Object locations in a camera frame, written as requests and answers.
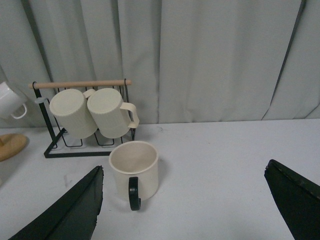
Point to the wooden mug tree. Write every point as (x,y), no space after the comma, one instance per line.
(11,144)

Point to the cream ribbed mug left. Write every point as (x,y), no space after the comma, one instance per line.
(70,109)

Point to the cream ribbed mug right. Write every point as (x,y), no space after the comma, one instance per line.
(112,115)

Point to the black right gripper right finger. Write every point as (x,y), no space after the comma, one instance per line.
(297,199)

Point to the white ceramic mug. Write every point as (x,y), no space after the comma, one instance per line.
(11,100)

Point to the cream cup with black handle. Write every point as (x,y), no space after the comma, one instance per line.
(135,170)

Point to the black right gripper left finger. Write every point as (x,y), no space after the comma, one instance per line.
(73,216)

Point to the black wire cup rack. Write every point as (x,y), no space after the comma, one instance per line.
(63,145)

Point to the cream ribbed mug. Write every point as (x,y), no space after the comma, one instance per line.
(70,109)
(112,115)

